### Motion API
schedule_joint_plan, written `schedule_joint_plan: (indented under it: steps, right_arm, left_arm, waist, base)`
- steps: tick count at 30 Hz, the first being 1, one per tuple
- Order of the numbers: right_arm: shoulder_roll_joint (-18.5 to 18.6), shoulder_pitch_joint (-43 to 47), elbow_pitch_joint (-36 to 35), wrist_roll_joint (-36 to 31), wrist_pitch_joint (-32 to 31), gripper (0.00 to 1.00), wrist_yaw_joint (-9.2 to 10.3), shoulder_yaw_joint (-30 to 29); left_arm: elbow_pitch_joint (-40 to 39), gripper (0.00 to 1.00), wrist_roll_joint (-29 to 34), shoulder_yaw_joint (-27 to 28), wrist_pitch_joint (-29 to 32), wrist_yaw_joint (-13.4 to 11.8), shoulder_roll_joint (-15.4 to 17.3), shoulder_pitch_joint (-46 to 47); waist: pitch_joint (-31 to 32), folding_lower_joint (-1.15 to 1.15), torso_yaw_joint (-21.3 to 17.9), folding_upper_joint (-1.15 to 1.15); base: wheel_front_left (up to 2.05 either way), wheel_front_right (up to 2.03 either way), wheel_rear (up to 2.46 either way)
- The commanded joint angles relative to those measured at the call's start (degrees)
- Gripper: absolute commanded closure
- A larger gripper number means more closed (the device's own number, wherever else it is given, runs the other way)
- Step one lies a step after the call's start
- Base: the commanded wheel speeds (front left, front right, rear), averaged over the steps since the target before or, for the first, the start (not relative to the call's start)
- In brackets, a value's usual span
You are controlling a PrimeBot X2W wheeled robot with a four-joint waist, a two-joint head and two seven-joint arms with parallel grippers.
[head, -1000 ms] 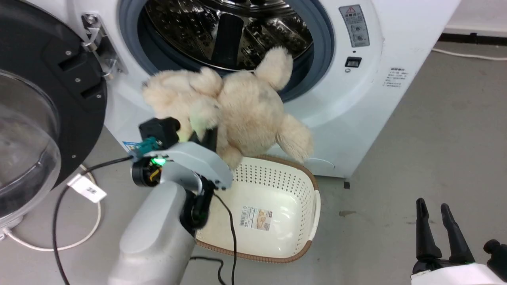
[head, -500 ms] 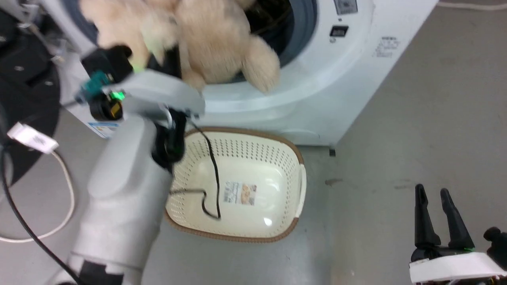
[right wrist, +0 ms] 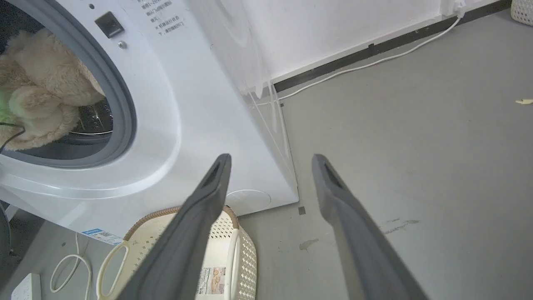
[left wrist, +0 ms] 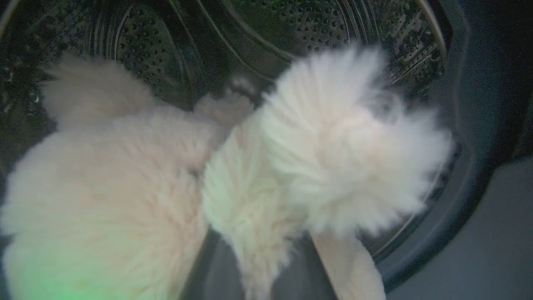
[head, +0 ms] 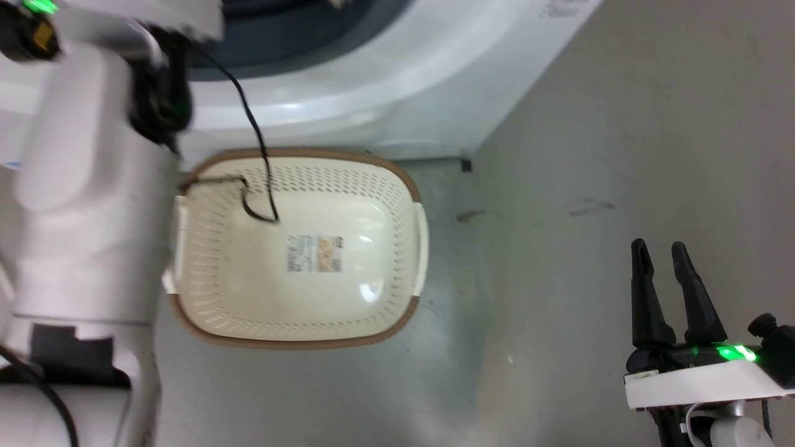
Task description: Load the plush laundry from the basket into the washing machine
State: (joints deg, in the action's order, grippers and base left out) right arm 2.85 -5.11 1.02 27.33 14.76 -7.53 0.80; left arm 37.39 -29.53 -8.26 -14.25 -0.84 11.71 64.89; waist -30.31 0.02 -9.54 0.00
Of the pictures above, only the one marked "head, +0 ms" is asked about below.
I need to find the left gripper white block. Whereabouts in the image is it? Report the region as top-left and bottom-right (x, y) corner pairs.
(0, 0), (225, 63)

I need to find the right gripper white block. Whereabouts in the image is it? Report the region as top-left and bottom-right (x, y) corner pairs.
(624, 238), (795, 412)

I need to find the white washing machine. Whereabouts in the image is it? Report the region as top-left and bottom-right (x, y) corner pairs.
(0, 0), (604, 169)

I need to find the cream laundry basket brown rim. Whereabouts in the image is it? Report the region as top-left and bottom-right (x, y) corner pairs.
(163, 148), (429, 350)

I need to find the dark grey washer door opening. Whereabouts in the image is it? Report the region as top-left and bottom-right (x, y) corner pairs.
(186, 0), (414, 81)

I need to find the printed label sticker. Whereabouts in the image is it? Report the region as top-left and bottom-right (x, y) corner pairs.
(286, 234), (344, 274)

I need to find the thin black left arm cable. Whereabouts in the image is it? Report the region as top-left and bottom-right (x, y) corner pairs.
(179, 47), (280, 224)

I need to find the thick black cable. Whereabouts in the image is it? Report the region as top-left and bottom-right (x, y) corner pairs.
(0, 345), (80, 447)

